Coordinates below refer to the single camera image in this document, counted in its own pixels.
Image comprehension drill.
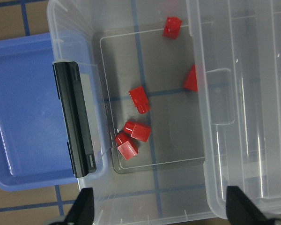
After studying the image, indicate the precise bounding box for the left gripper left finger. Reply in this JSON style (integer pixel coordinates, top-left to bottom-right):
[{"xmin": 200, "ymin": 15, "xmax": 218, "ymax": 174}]
[{"xmin": 63, "ymin": 187, "xmax": 94, "ymax": 225}]

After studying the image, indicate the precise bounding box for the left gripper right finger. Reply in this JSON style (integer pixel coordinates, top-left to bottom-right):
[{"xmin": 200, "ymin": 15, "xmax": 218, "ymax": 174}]
[{"xmin": 226, "ymin": 186, "xmax": 271, "ymax": 225}]

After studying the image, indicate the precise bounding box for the red block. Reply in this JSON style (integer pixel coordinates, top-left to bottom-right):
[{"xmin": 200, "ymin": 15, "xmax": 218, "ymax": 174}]
[
  {"xmin": 115, "ymin": 132, "xmax": 139, "ymax": 161},
  {"xmin": 162, "ymin": 16, "xmax": 182, "ymax": 39},
  {"xmin": 129, "ymin": 86, "xmax": 150, "ymax": 114},
  {"xmin": 183, "ymin": 64, "xmax": 198, "ymax": 92},
  {"xmin": 123, "ymin": 121, "xmax": 151, "ymax": 143}
]

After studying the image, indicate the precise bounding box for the clear plastic box lid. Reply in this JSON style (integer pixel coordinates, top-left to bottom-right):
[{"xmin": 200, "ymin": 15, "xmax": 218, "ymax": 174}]
[{"xmin": 186, "ymin": 0, "xmax": 281, "ymax": 218}]

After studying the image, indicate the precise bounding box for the blue plastic tray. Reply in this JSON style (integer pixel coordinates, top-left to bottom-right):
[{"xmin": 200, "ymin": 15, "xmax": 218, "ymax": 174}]
[{"xmin": 0, "ymin": 32, "xmax": 107, "ymax": 191}]

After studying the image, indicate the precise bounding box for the clear plastic storage box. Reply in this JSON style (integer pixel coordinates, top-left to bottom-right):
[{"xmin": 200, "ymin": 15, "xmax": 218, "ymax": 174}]
[{"xmin": 47, "ymin": 0, "xmax": 214, "ymax": 225}]

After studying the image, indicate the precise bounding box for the black box latch handle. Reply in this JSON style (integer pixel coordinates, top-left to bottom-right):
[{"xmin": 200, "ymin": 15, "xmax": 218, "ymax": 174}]
[{"xmin": 53, "ymin": 61, "xmax": 96, "ymax": 178}]

